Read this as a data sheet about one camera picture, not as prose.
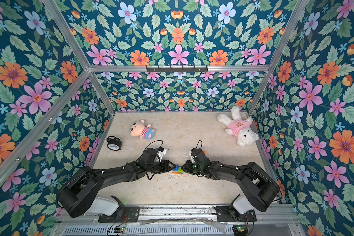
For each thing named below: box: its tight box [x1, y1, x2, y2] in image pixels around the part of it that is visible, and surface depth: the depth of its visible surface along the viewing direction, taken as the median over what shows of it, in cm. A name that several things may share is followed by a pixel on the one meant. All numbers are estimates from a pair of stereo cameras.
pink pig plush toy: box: [129, 119, 156, 140], surface depth 102 cm
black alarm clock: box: [106, 135, 123, 151], surface depth 95 cm
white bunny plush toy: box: [217, 105, 260, 148], surface depth 103 cm
